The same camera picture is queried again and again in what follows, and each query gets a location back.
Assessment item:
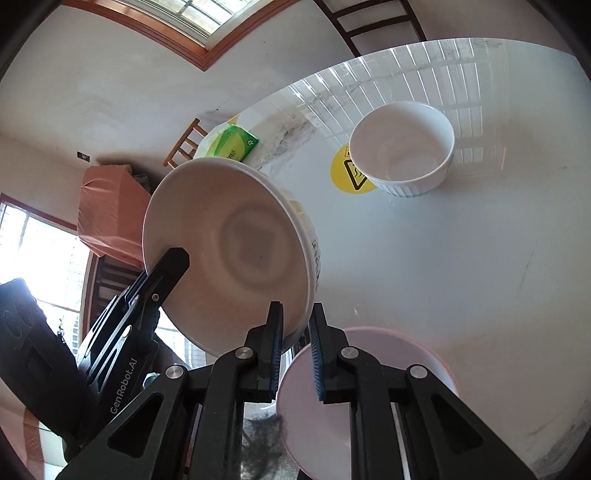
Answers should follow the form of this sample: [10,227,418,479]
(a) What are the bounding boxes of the bright side window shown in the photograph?
[0,194,93,324]

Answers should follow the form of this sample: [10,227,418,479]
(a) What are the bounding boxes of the yellow warning sticker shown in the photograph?
[331,144,377,195]

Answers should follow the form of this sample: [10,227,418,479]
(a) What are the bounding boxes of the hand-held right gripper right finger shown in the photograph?
[308,302,539,480]

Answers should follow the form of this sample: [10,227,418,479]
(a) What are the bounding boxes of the dark fuzzy thing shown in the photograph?
[240,413,289,480]

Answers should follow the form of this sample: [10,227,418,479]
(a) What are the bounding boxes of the white bowl with pink band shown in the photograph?
[142,158,321,357]

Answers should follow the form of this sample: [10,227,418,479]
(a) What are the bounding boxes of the wooden framed barred window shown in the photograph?
[60,0,301,72]

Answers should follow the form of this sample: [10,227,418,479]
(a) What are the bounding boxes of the white bowl with blue band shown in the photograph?
[348,100,455,199]

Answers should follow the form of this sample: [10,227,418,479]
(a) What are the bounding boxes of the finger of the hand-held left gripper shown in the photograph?
[76,247,191,385]

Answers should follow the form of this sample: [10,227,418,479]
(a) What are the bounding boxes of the green tissue pack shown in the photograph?
[193,124,260,163]

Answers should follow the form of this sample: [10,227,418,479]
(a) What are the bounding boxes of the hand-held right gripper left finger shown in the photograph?
[58,301,284,480]

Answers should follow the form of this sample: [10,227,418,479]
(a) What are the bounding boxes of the light wooden chair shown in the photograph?
[163,118,208,169]

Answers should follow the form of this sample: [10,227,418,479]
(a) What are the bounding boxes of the dark wooden chair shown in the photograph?
[314,0,428,58]

